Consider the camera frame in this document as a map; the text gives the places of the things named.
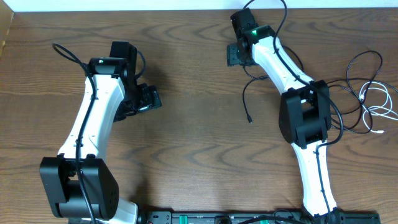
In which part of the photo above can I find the black USB cable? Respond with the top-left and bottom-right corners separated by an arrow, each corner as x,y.
326,50 -> 398,135
241,45 -> 305,125

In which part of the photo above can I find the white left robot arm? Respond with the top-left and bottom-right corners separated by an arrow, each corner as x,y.
39,57 -> 161,223

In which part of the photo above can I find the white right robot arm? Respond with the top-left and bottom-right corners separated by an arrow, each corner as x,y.
227,24 -> 336,218

